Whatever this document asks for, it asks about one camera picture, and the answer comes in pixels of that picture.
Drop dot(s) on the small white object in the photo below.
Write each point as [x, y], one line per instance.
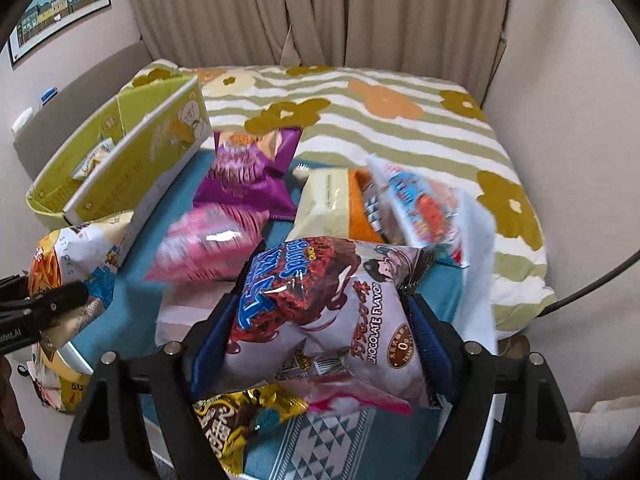
[22, 120]

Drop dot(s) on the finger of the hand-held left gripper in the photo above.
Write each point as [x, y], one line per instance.
[11, 279]
[60, 301]

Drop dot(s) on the cream and orange snack bag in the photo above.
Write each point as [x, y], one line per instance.
[325, 200]

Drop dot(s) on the white orange chip bag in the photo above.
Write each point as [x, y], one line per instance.
[70, 260]

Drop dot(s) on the teal patterned blanket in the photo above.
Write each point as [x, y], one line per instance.
[125, 310]

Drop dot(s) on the framed wall poster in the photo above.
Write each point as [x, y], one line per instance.
[55, 10]

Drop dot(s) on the floral striped bed cover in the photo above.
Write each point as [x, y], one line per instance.
[400, 130]

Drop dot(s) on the purple snack bag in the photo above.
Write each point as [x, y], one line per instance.
[240, 175]

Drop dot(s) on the beige curtain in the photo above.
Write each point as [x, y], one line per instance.
[350, 10]

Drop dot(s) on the white pillow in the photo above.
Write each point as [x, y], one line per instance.
[605, 425]

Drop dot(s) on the grey chocolate snack bag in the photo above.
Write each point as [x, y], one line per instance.
[325, 320]

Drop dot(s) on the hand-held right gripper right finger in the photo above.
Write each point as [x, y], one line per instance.
[431, 337]

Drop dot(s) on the small blue object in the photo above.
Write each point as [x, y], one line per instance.
[48, 96]

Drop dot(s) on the pink white snack packet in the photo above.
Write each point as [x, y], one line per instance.
[345, 402]

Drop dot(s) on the small pale snack packet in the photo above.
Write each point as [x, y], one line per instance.
[95, 160]

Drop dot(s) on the gold chocolate snack bag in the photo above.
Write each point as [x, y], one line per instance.
[235, 425]

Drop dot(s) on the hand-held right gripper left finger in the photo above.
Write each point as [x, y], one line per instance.
[212, 345]

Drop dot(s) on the grey padded headboard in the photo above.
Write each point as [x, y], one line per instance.
[75, 95]

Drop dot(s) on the blue red printed snack packet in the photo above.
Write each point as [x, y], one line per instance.
[425, 205]

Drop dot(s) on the pale pink paper bag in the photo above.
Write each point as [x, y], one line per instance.
[180, 315]

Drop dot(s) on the pink snack bag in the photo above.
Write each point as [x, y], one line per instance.
[205, 245]

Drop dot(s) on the green cardboard box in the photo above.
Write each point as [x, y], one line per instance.
[135, 170]

